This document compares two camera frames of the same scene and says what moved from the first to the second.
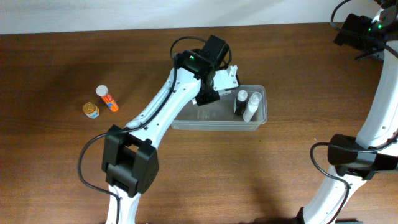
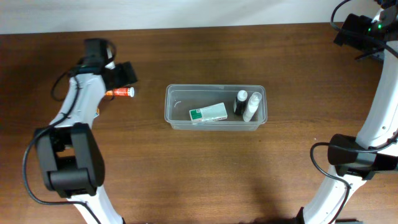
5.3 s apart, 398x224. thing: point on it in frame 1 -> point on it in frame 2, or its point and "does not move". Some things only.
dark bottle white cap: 239,103 does not move
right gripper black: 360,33 does not move
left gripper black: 206,97 -> 122,78
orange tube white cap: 102,91 -> 121,91
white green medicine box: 221,93 -> 214,112
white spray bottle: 252,105 does not move
